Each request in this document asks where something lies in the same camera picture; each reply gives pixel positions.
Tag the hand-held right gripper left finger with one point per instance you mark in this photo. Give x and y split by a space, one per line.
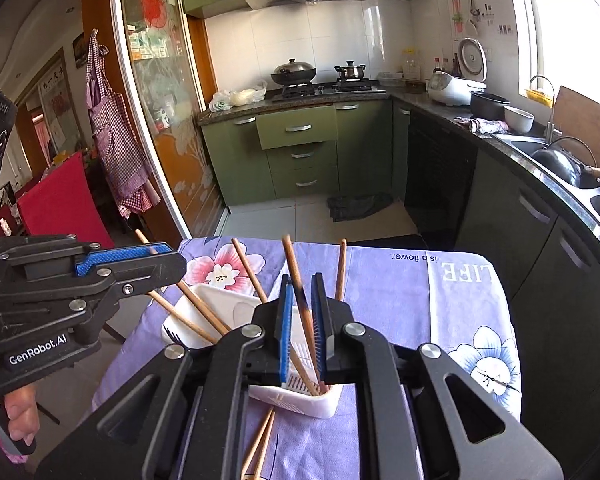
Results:
285 332

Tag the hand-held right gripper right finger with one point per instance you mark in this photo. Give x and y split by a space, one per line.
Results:
320 332

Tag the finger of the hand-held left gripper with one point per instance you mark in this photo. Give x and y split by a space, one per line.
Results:
150 272
125 257

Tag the white plastic utensil holder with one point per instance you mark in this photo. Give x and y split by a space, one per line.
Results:
230 305

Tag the wooden chopstick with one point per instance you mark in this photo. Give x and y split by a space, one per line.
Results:
266 452
341 270
205 310
292 260
247 265
190 324
260 440

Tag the person's left hand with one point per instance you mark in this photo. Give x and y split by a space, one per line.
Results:
20 415

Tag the purple floral tablecloth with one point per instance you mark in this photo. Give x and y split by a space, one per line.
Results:
405 310

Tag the checked apron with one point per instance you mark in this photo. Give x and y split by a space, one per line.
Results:
120 150

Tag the dark floor mat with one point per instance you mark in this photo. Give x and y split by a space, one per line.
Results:
360 206

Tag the floral glass sliding door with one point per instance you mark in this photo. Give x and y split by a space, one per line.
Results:
160 110

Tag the green base cabinet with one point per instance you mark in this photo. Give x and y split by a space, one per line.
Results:
365 150

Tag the white plastic bag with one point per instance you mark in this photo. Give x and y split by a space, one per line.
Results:
240 97

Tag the green open drawer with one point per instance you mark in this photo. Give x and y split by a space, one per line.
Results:
297 130

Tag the dark base cabinet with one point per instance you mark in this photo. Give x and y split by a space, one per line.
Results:
530 250

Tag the black gas stove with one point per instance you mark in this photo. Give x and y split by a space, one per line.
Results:
325 91

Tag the black wok with lid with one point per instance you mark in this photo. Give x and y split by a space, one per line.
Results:
294 74

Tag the crumpled dish cloth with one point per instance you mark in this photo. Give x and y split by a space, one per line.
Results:
480 126

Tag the steel pot with lid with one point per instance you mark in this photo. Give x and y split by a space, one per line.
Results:
350 72

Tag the white rice cooker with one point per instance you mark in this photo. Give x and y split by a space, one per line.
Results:
450 90

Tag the black inner pot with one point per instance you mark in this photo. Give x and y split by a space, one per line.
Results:
487 106

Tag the clear plastic jar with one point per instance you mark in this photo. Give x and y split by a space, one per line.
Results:
411 65

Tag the dark pan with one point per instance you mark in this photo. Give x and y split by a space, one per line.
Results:
555 165

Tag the white bowl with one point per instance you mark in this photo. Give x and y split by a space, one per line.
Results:
519 120

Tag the small chrome faucet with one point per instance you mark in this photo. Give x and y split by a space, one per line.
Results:
550 120

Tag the yellow sill item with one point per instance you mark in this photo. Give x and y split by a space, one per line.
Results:
537 96

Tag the wooden cutting board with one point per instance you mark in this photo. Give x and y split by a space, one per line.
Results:
590 125

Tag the framed wall picture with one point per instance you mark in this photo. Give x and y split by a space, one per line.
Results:
55 105

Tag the hanging wall utensils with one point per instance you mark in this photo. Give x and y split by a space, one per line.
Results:
472 15

